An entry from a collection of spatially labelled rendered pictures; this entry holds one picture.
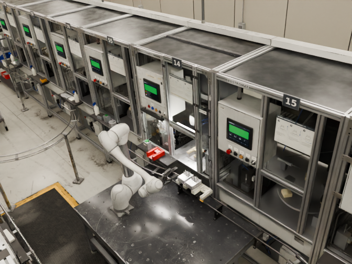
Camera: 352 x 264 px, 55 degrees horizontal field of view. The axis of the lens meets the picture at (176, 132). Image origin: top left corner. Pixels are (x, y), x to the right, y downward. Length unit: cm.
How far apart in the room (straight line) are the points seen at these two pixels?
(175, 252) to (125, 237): 49
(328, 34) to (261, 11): 133
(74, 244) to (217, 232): 178
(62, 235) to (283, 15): 497
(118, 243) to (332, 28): 465
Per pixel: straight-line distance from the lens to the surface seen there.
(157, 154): 359
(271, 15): 667
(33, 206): 488
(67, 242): 425
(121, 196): 326
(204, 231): 316
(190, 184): 324
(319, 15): 620
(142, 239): 316
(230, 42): 343
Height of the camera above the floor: 307
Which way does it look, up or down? 32 degrees down
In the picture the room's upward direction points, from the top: 4 degrees counter-clockwise
